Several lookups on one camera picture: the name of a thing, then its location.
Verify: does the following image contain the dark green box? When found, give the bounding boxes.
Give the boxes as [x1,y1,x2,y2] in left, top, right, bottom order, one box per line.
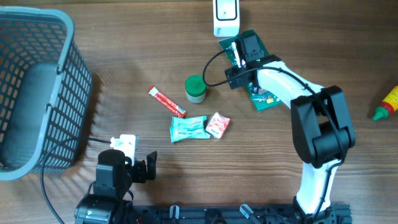
[219,30,282,111]

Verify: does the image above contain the teal tissue packet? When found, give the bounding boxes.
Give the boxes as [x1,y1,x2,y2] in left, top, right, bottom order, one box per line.
[170,116,210,142]

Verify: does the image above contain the red stick packet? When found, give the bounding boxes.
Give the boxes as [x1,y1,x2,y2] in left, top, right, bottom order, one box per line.
[149,85,187,118]

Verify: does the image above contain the clear jar green lid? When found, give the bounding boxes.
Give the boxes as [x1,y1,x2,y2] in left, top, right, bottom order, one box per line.
[185,75,206,103]

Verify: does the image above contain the red white snack packet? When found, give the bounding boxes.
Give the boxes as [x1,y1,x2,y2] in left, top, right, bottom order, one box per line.
[205,112,231,139]

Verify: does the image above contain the red sauce bottle green cap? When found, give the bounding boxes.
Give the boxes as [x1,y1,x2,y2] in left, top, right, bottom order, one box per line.
[373,86,398,121]

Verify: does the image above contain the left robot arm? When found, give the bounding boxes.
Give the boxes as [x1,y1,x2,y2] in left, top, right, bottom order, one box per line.
[74,149,157,224]

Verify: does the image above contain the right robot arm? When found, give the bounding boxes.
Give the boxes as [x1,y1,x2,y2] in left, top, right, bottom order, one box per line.
[219,30,355,222]

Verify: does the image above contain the white barcode scanner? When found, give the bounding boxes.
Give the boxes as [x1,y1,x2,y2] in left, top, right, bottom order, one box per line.
[213,0,240,37]

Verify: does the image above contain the grey plastic shopping basket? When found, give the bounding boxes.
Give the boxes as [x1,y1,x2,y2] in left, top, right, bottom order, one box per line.
[1,6,93,181]

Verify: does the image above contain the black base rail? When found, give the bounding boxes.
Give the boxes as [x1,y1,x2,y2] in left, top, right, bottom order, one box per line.
[124,203,353,224]

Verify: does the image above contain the black left camera cable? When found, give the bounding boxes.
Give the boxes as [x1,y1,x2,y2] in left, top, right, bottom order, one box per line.
[39,136,112,224]

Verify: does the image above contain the black camera cable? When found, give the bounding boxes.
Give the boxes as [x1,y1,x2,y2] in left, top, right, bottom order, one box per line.
[39,136,112,224]
[201,49,346,218]

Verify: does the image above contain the black right camera cable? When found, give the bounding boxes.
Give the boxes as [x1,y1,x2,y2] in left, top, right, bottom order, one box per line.
[201,49,346,218]

